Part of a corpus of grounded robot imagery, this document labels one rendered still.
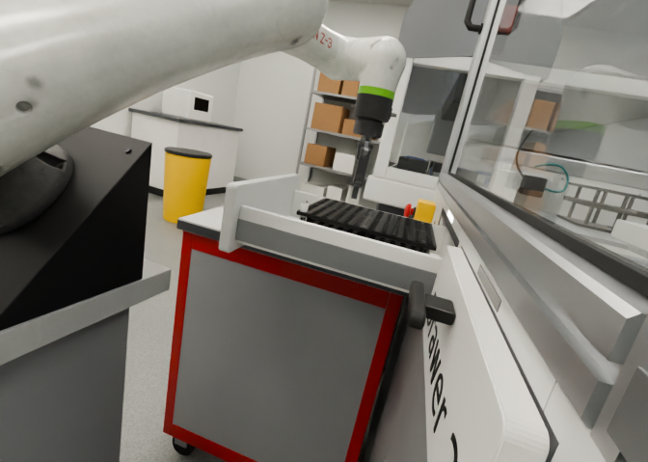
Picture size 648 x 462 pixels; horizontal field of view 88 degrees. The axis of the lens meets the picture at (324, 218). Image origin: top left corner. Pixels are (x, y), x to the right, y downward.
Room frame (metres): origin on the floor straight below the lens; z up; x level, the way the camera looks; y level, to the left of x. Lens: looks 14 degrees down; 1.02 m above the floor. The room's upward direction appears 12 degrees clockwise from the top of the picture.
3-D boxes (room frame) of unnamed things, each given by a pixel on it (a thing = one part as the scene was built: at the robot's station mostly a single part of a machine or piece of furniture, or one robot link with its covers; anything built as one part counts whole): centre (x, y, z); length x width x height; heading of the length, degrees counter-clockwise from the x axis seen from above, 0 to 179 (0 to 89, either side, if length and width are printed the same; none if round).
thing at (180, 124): (4.20, 1.84, 0.61); 1.15 x 0.72 x 1.22; 162
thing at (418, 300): (0.26, -0.10, 0.91); 0.07 x 0.04 x 0.01; 167
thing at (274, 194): (0.63, 0.11, 0.87); 0.29 x 0.02 x 0.11; 167
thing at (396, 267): (0.58, -0.09, 0.86); 0.40 x 0.26 x 0.06; 77
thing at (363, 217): (0.59, -0.08, 0.87); 0.22 x 0.18 x 0.06; 77
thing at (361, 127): (0.90, -0.07, 1.04); 0.08 x 0.07 x 0.09; 2
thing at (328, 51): (0.85, 0.11, 1.22); 0.36 x 0.11 x 0.11; 151
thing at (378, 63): (0.90, -0.06, 1.21); 0.13 x 0.11 x 0.14; 61
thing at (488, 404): (0.25, -0.13, 0.87); 0.29 x 0.02 x 0.11; 167
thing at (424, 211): (0.89, -0.26, 0.88); 0.07 x 0.05 x 0.07; 167
